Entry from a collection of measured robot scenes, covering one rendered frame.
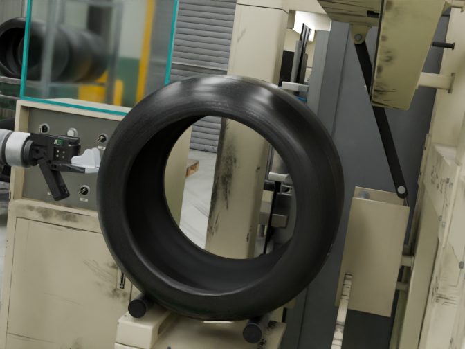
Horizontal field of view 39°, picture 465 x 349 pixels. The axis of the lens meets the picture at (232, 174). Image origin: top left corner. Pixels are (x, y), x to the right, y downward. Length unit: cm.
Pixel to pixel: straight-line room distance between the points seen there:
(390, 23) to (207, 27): 1005
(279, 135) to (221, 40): 972
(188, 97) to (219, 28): 970
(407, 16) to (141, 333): 93
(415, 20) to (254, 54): 71
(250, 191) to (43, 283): 101
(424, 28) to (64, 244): 164
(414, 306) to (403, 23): 86
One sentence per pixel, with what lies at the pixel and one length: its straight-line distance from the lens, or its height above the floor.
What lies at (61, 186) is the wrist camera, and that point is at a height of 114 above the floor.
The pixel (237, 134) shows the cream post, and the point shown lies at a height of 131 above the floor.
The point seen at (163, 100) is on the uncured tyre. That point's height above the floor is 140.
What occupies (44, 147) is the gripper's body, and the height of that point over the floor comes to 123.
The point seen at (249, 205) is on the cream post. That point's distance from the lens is 184.
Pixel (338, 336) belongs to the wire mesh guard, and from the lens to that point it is 134.
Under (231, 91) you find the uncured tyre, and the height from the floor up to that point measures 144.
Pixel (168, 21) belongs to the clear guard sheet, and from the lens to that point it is 229.
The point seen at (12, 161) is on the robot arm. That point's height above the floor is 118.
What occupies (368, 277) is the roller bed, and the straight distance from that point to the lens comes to 177.
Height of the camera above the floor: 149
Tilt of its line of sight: 9 degrees down
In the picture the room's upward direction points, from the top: 8 degrees clockwise
